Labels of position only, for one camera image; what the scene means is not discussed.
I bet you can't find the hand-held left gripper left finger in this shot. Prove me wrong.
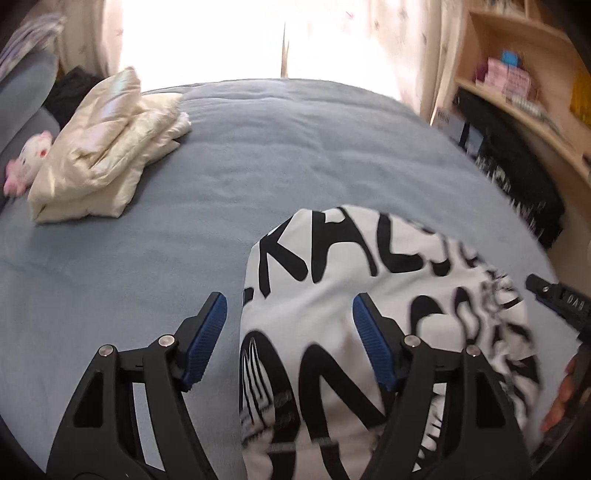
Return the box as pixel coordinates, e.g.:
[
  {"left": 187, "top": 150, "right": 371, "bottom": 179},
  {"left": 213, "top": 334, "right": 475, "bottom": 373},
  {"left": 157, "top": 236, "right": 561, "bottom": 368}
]
[{"left": 46, "top": 292, "right": 228, "bottom": 480}]

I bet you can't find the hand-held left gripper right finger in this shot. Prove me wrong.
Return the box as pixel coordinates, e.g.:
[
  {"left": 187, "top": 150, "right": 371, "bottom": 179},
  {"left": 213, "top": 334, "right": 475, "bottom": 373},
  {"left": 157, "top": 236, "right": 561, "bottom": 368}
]
[{"left": 353, "top": 292, "right": 534, "bottom": 480}]

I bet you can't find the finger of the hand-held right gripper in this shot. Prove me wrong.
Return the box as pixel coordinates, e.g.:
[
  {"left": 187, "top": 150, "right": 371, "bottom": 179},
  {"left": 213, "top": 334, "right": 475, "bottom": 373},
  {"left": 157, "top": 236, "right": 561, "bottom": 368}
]
[{"left": 525, "top": 274, "right": 561, "bottom": 308}]

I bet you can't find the stack of pink boxes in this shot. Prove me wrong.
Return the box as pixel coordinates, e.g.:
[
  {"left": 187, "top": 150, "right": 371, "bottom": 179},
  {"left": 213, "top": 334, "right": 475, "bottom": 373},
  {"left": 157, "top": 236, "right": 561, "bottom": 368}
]
[{"left": 475, "top": 58, "right": 539, "bottom": 104}]

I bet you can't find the black and white printed jacket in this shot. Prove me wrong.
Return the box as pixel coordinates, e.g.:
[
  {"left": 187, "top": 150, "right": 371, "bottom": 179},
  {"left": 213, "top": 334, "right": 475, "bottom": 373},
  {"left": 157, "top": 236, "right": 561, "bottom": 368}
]
[{"left": 239, "top": 203, "right": 543, "bottom": 480}]

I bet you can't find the lilac patterned folded blanket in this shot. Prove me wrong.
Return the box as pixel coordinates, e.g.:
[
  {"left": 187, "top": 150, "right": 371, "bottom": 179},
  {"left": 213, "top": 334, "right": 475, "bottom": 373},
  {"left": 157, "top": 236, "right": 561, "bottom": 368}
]
[{"left": 0, "top": 14, "right": 65, "bottom": 79}]

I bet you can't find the cream puffer jacket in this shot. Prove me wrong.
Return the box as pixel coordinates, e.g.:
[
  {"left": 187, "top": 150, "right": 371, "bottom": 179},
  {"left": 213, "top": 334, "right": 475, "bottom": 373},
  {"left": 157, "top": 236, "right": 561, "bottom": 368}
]
[{"left": 28, "top": 66, "right": 192, "bottom": 224}]

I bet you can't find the pink and white plush toy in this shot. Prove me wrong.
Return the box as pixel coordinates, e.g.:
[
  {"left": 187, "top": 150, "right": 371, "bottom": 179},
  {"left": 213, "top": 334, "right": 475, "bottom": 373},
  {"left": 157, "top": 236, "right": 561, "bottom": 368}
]
[{"left": 4, "top": 130, "right": 54, "bottom": 197}]

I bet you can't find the white and blue box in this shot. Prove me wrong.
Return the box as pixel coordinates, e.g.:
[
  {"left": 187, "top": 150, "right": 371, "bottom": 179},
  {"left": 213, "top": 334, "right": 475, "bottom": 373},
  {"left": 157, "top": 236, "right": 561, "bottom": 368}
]
[{"left": 434, "top": 107, "right": 467, "bottom": 148}]

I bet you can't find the grey-blue pillow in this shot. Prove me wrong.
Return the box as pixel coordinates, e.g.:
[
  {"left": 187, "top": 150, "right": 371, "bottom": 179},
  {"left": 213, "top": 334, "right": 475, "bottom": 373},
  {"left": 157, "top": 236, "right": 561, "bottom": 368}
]
[{"left": 0, "top": 51, "right": 61, "bottom": 158}]

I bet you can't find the black printed bag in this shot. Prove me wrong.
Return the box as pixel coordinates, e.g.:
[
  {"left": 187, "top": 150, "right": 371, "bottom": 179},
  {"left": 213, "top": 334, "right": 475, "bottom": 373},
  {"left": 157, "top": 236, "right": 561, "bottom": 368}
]
[{"left": 455, "top": 88, "right": 566, "bottom": 250}]

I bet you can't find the yellow bag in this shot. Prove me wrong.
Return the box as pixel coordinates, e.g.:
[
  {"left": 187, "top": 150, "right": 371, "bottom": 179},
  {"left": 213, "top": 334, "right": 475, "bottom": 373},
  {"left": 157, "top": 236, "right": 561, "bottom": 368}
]
[{"left": 570, "top": 69, "right": 591, "bottom": 125}]

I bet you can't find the black cloth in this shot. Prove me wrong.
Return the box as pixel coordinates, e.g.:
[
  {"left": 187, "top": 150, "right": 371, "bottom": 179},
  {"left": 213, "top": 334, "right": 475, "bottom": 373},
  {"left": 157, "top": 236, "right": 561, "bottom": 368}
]
[{"left": 44, "top": 67, "right": 105, "bottom": 130}]

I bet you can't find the blue fleece bed blanket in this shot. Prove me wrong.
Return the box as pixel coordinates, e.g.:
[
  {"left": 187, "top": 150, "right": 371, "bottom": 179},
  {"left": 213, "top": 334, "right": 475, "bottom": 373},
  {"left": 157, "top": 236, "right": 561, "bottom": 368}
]
[{"left": 0, "top": 78, "right": 561, "bottom": 476}]

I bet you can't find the wooden shelf unit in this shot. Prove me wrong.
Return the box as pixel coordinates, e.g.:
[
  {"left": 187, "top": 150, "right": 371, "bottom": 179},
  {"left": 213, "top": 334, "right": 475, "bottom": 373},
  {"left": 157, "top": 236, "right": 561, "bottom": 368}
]
[{"left": 429, "top": 0, "right": 591, "bottom": 259}]

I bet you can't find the person's right hand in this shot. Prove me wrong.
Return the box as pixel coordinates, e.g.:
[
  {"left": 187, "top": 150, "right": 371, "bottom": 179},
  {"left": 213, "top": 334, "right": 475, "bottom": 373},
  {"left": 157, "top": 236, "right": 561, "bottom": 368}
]
[{"left": 542, "top": 352, "right": 585, "bottom": 433}]

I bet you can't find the sheer floral curtain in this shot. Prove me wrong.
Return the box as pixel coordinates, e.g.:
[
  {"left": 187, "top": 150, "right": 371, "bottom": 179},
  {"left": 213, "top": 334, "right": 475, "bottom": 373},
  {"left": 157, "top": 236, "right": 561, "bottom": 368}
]
[{"left": 60, "top": 0, "right": 462, "bottom": 121}]

